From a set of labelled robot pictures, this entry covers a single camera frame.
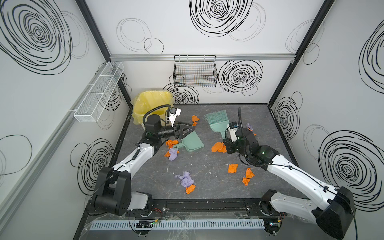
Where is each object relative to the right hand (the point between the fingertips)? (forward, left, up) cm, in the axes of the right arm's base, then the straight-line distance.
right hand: (222, 140), depth 78 cm
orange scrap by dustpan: (+8, +31, -17) cm, 36 cm away
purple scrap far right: (+23, -25, -18) cm, 38 cm away
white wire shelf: (+9, +66, +16) cm, 68 cm away
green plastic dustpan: (+10, +18, -19) cm, 28 cm away
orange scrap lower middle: (-7, -7, -19) cm, 21 cm away
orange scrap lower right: (-11, -16, -19) cm, 27 cm away
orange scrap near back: (+29, +16, -18) cm, 38 cm away
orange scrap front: (-20, +18, -18) cm, 32 cm away
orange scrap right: (+17, -27, -19) cm, 36 cm away
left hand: (+1, +16, +8) cm, 18 cm away
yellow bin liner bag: (+28, +47, 0) cm, 55 cm away
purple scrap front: (-15, +19, -17) cm, 30 cm away
